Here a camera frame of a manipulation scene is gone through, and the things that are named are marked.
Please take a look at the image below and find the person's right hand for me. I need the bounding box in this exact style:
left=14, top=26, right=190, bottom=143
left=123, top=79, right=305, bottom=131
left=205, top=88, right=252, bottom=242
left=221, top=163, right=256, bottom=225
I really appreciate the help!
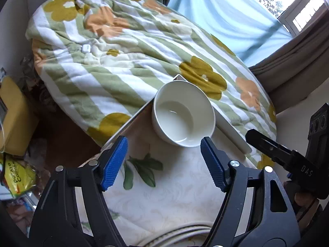
left=283, top=181, right=320, bottom=222

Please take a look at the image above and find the small white bowl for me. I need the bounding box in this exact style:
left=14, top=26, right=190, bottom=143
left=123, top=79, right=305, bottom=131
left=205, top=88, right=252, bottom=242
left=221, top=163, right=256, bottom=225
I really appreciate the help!
left=152, top=80, right=216, bottom=148

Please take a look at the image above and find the white floral tablecloth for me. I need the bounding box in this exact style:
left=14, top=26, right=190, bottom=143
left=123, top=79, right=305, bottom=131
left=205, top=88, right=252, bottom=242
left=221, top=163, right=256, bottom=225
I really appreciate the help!
left=77, top=103, right=258, bottom=246

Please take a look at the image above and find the yellow duck pattern plate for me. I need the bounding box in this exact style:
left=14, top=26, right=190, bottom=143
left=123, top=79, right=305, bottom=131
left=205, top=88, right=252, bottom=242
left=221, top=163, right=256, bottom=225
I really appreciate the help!
left=137, top=222, right=212, bottom=246

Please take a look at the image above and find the yellow box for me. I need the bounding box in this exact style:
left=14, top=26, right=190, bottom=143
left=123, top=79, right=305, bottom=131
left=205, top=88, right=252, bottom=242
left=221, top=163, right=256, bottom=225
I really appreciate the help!
left=1, top=76, right=38, bottom=157

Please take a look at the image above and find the right brown curtain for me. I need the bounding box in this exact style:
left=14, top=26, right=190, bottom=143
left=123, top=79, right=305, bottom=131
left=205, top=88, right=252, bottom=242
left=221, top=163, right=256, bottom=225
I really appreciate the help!
left=249, top=12, right=329, bottom=113

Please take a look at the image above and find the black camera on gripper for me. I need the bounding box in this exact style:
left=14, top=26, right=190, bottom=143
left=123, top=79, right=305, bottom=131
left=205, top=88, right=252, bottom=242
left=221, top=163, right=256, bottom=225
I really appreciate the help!
left=306, top=103, right=328, bottom=166

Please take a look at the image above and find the yellow potato snack bag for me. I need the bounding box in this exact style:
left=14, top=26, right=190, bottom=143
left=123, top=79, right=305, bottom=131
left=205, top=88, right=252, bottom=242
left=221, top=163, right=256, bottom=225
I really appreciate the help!
left=1, top=153, right=37, bottom=197

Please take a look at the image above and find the light blue window cloth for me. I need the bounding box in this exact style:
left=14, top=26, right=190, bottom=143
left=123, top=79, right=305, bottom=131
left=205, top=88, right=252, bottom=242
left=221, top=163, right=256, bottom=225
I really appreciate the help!
left=168, top=0, right=292, bottom=67

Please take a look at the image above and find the floral green striped quilt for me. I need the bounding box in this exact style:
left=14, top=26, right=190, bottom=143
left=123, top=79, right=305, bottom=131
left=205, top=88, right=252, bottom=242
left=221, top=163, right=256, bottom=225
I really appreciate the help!
left=25, top=0, right=278, bottom=170

